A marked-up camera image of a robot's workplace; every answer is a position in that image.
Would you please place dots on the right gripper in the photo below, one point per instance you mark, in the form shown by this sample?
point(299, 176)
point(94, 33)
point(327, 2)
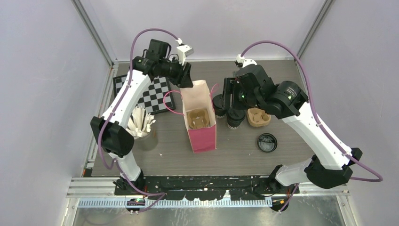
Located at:
point(231, 85)

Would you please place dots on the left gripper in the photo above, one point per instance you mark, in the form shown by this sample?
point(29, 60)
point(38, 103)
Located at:
point(183, 79)

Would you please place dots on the black plastic cup lid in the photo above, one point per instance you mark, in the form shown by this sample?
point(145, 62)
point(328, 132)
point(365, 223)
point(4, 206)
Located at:
point(218, 102)

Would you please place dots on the black paper coffee cup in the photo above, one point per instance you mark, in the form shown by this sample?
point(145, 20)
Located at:
point(220, 114)

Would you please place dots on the paper cakes gift bag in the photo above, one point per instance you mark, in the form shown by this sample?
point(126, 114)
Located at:
point(199, 96)

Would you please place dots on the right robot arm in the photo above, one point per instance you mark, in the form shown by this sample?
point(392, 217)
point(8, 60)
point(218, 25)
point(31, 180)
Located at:
point(329, 167)

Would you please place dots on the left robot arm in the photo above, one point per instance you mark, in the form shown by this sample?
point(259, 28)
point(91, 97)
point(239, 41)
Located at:
point(110, 129)

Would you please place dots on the brown cardboard cup carrier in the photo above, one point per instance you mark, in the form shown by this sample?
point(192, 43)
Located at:
point(257, 117)

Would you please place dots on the black white chessboard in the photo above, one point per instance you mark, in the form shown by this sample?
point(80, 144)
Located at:
point(152, 98)

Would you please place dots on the silver tin can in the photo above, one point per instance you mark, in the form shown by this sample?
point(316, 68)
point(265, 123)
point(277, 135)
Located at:
point(147, 142)

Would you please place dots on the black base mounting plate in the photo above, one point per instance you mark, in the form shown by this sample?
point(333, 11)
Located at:
point(210, 188)

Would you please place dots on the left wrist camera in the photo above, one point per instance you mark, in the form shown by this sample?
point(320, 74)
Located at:
point(183, 51)

